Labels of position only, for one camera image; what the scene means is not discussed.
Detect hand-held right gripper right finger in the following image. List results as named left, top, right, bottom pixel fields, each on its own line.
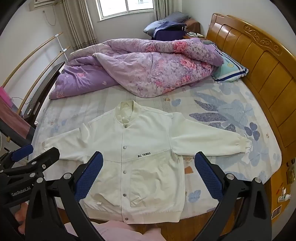
left=194, top=151, right=272, bottom=241

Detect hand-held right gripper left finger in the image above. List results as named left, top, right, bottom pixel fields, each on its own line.
left=25, top=151, right=104, bottom=241

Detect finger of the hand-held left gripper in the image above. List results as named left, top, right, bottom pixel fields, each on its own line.
left=0, top=144, right=34, bottom=168
left=23, top=147, right=61, bottom=179

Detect white snap-button jacket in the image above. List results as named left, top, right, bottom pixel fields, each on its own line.
left=43, top=100, right=253, bottom=224

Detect person's left hand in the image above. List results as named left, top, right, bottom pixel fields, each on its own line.
left=14, top=204, right=29, bottom=229

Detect pink cloth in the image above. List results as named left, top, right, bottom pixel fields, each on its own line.
left=0, top=86, right=35, bottom=139

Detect person's pink pants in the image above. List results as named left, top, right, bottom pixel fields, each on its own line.
left=63, top=220, right=162, bottom=241

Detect bed with floral sheet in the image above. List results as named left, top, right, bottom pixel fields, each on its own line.
left=31, top=76, right=282, bottom=232

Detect wooden nightstand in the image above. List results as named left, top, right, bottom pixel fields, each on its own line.
left=269, top=158, right=296, bottom=223

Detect black flat screen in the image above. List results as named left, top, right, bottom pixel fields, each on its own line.
left=22, top=61, right=65, bottom=126

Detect blue striped pillow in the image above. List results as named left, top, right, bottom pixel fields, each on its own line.
left=211, top=44, right=249, bottom=83

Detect purple floral quilt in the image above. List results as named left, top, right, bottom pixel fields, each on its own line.
left=48, top=37, right=225, bottom=100

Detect wooden headboard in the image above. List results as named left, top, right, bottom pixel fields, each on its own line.
left=206, top=13, right=296, bottom=149

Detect striped beige curtain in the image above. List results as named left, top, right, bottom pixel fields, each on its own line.
left=62, top=0, right=99, bottom=50

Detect white air conditioner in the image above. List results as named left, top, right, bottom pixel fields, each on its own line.
left=28, top=0, right=47, bottom=11

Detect dark purple cloth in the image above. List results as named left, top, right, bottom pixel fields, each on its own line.
left=153, top=23, right=188, bottom=41

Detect brown chair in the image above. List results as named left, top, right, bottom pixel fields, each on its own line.
left=185, top=19, right=201, bottom=35

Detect window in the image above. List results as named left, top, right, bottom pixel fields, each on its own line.
left=97, top=0, right=158, bottom=21

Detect pile of dark pillows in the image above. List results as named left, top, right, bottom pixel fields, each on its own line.
left=143, top=11, right=191, bottom=35

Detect dark grey frame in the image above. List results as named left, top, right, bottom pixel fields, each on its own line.
left=0, top=120, right=35, bottom=149

